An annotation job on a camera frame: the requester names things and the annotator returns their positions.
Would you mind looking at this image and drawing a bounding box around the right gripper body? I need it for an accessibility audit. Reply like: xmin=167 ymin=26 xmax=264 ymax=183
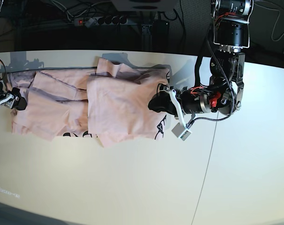
xmin=0 ymin=91 xmax=21 ymax=109

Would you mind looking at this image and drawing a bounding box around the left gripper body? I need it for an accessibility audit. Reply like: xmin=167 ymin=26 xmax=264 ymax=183
xmin=174 ymin=86 xmax=214 ymax=115

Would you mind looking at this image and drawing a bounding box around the pink T-shirt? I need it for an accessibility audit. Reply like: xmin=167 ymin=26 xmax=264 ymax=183
xmin=6 ymin=58 xmax=170 ymax=147

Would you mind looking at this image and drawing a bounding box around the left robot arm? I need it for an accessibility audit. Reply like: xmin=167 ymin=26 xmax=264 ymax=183
xmin=148 ymin=0 xmax=254 ymax=124

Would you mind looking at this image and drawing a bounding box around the black power adapter box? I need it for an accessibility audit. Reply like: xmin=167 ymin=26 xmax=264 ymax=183
xmin=153 ymin=20 xmax=169 ymax=36

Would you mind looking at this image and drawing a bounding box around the white label sticker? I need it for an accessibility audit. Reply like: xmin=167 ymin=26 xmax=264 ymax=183
xmin=0 ymin=187 xmax=20 ymax=199

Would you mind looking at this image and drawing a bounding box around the grey box with oval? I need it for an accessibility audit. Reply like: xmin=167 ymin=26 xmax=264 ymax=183
xmin=111 ymin=0 xmax=178 ymax=12

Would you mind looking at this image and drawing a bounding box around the black power strip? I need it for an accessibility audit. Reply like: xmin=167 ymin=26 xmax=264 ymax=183
xmin=73 ymin=15 xmax=130 ymax=27

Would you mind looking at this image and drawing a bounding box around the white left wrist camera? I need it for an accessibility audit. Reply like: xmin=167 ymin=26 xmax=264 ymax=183
xmin=172 ymin=123 xmax=191 ymax=141

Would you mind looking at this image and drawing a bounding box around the aluminium table leg post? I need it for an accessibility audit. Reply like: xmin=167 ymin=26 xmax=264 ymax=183
xmin=141 ymin=24 xmax=153 ymax=52

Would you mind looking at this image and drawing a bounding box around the grey cable on floor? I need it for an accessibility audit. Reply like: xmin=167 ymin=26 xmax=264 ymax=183
xmin=252 ymin=0 xmax=284 ymax=42

